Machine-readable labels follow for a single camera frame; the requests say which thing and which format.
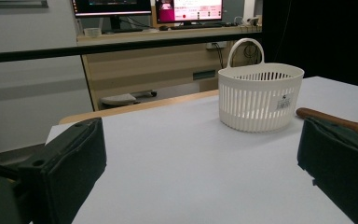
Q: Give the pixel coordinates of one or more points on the grey chair base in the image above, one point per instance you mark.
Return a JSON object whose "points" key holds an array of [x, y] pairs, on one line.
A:
{"points": [[118, 99]]}

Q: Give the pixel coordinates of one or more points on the white plastic basket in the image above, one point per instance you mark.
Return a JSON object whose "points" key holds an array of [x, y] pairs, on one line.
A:
{"points": [[254, 105]]}

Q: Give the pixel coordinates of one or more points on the white power strip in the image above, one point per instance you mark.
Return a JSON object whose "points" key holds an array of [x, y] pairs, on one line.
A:
{"points": [[215, 45]]}

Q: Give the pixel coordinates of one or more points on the white partition panel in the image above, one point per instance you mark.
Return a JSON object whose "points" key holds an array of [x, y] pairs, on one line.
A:
{"points": [[28, 25]]}

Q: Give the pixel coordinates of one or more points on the black keyboard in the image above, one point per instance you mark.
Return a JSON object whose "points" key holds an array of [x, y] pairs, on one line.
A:
{"points": [[195, 26]]}

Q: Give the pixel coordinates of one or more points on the small white device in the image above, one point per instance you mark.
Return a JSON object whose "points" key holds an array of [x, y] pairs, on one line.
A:
{"points": [[250, 21]]}

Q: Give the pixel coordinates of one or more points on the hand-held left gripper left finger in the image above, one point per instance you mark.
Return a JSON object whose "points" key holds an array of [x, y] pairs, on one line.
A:
{"points": [[71, 161]]}

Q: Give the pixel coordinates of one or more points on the monitor with pink screen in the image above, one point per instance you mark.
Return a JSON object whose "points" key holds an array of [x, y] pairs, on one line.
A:
{"points": [[195, 11]]}

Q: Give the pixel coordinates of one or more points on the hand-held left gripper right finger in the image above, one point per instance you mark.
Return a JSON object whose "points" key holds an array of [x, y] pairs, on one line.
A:
{"points": [[341, 168]]}

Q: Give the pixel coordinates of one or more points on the black curtain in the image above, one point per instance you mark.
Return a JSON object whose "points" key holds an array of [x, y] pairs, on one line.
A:
{"points": [[323, 37]]}

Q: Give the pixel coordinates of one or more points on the light wooden desk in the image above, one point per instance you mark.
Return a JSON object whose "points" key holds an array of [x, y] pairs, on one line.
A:
{"points": [[143, 68]]}

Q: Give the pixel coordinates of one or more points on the black horizontal frame bar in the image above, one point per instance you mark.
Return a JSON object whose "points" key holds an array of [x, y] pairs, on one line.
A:
{"points": [[43, 53]]}

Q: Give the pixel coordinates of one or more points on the black computer mouse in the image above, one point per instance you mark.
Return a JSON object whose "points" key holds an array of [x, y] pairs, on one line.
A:
{"points": [[164, 28]]}

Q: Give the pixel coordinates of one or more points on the black computer monitor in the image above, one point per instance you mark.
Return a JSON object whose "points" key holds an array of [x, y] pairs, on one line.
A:
{"points": [[112, 7]]}

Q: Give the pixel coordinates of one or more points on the white tape roll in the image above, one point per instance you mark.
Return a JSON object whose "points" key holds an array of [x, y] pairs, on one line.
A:
{"points": [[92, 32]]}

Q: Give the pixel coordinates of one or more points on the wooden hair brush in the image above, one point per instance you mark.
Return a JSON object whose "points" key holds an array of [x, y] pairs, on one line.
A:
{"points": [[323, 117]]}

